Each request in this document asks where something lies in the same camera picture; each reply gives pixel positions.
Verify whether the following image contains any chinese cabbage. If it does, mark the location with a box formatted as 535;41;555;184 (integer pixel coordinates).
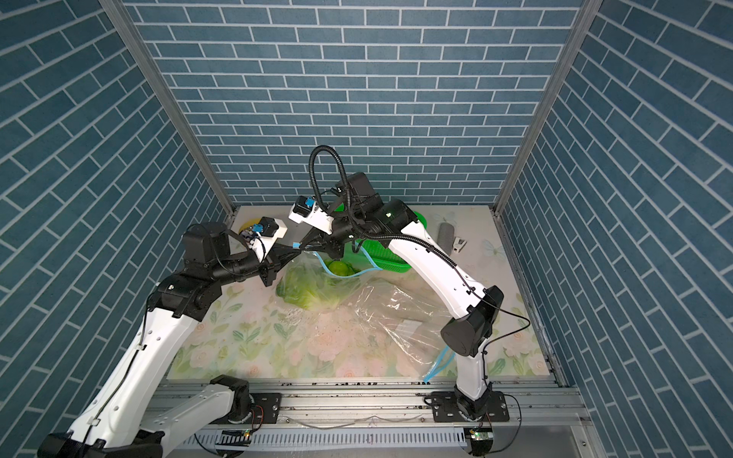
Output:
276;260;347;309
326;260;357;278

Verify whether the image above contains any clear zipper bag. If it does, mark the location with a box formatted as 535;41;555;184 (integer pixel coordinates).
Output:
276;246;381;311
345;279;455;383

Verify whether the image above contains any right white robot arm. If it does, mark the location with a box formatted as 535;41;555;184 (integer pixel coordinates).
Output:
289;173;503;421

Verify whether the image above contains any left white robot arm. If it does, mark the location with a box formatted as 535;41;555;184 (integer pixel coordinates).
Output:
37;217;299;457

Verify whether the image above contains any yellow cup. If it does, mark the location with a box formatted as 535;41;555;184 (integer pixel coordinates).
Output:
239;223;263;239

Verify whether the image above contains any green plastic basket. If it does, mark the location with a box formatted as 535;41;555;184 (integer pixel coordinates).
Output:
326;200;425;273

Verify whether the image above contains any grey cylindrical object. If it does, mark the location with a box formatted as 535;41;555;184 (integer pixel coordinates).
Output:
436;221;455;255

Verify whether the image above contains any small white clip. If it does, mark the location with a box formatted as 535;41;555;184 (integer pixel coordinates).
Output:
452;237;467;253

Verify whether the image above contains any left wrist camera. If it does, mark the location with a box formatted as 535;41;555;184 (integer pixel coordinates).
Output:
257;217;287;239

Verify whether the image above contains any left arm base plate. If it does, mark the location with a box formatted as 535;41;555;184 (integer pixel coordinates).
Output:
210;392;283;427

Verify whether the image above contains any aluminium rail frame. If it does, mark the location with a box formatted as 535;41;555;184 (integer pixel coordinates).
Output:
139;378;604;457

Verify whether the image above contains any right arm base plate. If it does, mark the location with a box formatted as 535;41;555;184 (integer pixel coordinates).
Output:
424;389;510;423

